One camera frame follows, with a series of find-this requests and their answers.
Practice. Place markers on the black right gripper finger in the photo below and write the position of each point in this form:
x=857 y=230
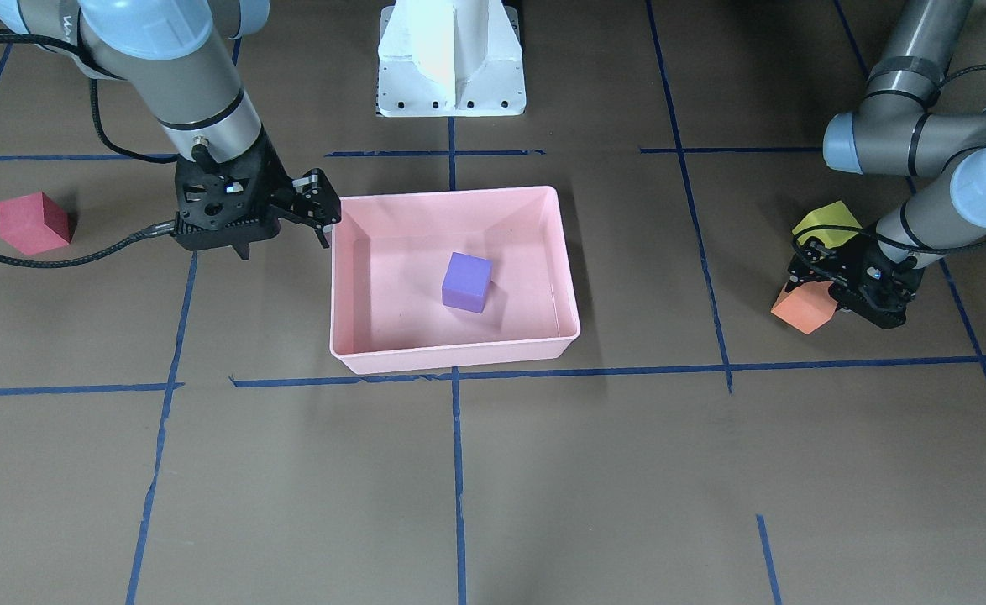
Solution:
x=313 y=201
x=242 y=249

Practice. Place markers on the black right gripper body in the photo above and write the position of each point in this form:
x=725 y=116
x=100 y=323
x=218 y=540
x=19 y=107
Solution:
x=275 y=190

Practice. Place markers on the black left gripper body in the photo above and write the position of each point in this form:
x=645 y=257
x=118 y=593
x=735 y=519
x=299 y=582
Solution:
x=851 y=260

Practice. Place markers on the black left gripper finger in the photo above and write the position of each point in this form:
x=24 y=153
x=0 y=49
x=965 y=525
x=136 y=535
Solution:
x=812 y=262

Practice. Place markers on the orange foam cube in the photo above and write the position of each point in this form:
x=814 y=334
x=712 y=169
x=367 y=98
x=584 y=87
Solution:
x=805 y=306

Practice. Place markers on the purple foam cube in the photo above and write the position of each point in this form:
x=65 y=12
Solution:
x=466 y=282

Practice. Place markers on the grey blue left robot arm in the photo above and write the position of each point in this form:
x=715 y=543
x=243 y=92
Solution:
x=895 y=132

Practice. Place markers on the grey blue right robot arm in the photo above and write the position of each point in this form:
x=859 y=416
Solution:
x=175 y=55

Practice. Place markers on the pink plastic bin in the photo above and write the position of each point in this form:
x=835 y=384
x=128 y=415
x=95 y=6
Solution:
x=440 y=279

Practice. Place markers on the yellow green foam cube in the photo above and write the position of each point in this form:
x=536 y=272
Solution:
x=832 y=226

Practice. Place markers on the red foam cube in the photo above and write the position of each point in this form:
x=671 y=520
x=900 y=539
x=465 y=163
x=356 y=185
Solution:
x=33 y=224

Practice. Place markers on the white pedestal column with base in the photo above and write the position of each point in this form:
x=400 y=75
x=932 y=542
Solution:
x=450 y=58

